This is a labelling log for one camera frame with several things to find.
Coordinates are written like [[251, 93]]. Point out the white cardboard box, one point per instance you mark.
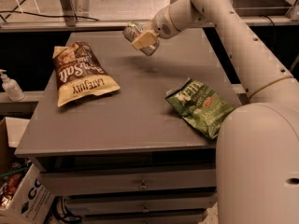
[[24, 200]]

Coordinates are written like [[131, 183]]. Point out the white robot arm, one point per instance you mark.
[[257, 151]]

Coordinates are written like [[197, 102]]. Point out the brown Late July chip bag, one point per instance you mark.
[[79, 73]]

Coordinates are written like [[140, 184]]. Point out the grey metal frame post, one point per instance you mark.
[[69, 14]]

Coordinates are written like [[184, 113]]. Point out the white pump bottle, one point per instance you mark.
[[11, 87]]

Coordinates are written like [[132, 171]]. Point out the green Kettle chip bag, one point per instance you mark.
[[200, 107]]

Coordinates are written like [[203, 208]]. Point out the grey drawer cabinet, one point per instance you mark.
[[134, 127]]

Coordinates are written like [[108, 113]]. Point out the grey drawer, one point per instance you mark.
[[129, 180], [141, 204], [191, 216]]

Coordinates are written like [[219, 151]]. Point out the top grey drawer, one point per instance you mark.
[[129, 180]]

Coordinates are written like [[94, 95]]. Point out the bottom grey drawer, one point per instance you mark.
[[191, 216]]

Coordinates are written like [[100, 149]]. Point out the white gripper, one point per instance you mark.
[[162, 24]]

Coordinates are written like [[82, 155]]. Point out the middle grey drawer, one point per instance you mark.
[[141, 204]]

